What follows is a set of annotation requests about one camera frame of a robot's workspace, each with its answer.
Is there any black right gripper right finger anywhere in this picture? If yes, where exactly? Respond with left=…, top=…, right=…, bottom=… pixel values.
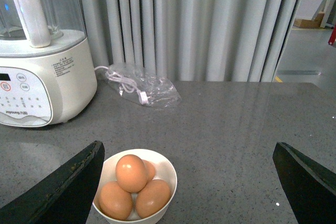
left=272, top=142, right=335, bottom=223

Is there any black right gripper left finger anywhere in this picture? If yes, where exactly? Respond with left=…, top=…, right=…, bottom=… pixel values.
left=1, top=141, right=105, bottom=223

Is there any brown egg top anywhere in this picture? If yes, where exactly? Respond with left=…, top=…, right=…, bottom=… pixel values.
left=115, top=154, right=148, bottom=193

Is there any brown egg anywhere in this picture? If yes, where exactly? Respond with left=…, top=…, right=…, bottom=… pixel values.
left=99, top=181, right=133, bottom=221
left=135, top=179, right=171, bottom=219
left=115, top=154, right=148, bottom=193
left=142, top=159, right=156, bottom=182

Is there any brown egg front left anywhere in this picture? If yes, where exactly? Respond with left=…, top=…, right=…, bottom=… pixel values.
left=99, top=181, right=133, bottom=221

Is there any brown egg front right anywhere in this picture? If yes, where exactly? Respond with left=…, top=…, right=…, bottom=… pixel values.
left=135, top=179, right=171, bottom=219

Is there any brown egg back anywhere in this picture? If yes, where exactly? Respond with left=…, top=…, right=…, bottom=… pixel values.
left=142, top=159, right=156, bottom=182

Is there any cardboard box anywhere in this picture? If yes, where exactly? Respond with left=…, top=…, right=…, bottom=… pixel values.
left=293, top=12, right=324, bottom=28

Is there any white ceramic bowl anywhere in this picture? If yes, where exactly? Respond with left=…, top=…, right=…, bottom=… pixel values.
left=92, top=149, right=177, bottom=223

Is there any white Joyoung blender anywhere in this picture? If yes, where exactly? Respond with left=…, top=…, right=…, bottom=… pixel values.
left=1, top=0, right=97, bottom=127

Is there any clear plastic bag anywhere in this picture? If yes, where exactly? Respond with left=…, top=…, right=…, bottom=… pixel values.
left=102, top=63, right=182, bottom=109

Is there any grey curtain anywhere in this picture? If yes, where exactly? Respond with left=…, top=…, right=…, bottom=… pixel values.
left=82, top=0, right=300, bottom=82

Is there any white power cable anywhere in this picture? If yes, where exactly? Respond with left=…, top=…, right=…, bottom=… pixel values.
left=94, top=66, right=150, bottom=105

